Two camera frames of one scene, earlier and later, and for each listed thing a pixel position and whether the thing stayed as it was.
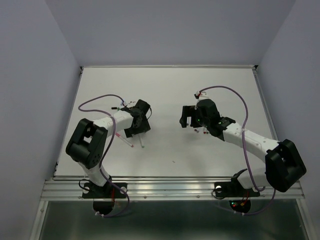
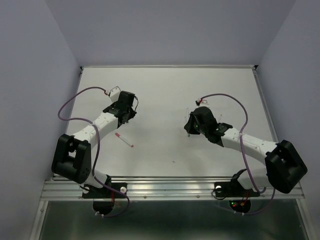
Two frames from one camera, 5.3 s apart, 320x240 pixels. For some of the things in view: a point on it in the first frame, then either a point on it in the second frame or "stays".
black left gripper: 144,127 → 131,113
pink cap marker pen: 124,140 stays
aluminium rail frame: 69,188 stays
